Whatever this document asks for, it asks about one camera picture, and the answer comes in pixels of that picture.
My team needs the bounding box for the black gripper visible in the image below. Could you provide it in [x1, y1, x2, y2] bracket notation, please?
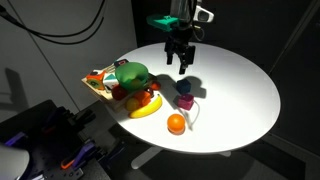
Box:
[164, 28, 196, 75]

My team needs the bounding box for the dark blue block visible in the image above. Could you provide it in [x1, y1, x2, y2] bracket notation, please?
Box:
[176, 79, 191, 94]

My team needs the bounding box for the magenta block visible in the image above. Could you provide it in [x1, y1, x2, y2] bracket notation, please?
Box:
[178, 94, 194, 110]

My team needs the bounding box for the orange red block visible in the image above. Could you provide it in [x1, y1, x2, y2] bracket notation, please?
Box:
[134, 90, 151, 107]

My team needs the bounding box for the wooden tray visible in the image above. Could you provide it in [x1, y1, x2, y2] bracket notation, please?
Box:
[81, 63, 158, 113]

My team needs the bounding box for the green translucent bowl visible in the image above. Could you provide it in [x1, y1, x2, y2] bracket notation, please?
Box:
[115, 62, 149, 91]

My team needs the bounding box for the yellow ball in bowl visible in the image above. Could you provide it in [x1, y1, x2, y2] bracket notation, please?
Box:
[131, 79, 142, 89]

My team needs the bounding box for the black patterned cube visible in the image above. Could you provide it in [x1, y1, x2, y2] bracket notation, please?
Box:
[113, 59, 129, 68]

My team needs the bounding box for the yellow banana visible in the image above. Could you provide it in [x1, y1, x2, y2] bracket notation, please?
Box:
[129, 95, 162, 119]

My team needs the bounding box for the yellow lemon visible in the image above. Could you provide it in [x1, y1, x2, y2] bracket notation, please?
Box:
[125, 98, 140, 111]

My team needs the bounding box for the orange fruit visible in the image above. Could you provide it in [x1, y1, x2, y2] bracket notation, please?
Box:
[167, 114, 185, 134]

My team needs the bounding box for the red tomato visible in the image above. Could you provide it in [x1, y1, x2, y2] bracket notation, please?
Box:
[112, 85, 128, 100]

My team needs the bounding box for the white teal patterned cube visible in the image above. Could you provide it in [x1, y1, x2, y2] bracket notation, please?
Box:
[103, 73, 119, 91]

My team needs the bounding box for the orange patterned cube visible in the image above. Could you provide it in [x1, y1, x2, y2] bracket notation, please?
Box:
[86, 70, 105, 90]

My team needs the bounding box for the left blue orange clamp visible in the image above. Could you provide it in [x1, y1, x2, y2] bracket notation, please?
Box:
[60, 141, 97, 170]

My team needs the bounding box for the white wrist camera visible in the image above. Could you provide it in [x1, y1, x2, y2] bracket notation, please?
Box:
[194, 5, 214, 23]

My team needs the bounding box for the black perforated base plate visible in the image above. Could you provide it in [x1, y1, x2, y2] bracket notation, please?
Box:
[26, 133, 111, 180]

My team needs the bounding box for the black hanging cable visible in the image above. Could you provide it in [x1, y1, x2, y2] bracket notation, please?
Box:
[0, 0, 107, 46]

